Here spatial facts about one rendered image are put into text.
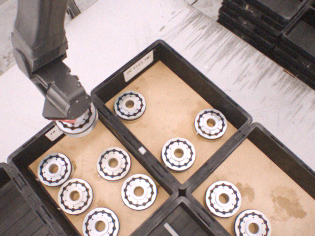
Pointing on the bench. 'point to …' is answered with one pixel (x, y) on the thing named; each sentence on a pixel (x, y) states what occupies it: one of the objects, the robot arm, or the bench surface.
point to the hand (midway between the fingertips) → (72, 112)
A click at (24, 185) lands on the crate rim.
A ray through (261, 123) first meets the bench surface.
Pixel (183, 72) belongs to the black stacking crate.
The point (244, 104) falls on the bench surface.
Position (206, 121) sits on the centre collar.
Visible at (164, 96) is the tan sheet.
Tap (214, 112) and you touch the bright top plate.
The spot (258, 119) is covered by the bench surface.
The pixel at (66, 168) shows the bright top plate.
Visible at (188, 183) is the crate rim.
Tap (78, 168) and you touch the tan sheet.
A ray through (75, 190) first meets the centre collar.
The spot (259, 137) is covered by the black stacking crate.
